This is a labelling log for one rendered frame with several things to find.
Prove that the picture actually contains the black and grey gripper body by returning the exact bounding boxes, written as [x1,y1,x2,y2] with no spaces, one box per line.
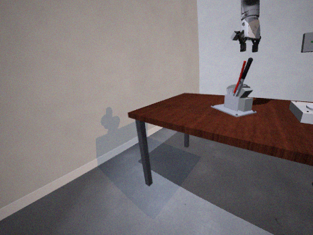
[240,16,260,41]

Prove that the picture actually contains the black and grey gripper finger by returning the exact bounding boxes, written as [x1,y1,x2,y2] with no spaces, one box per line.
[252,37,261,53]
[237,30,248,52]

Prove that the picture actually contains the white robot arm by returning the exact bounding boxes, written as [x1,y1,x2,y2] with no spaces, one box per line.
[230,0,313,111]

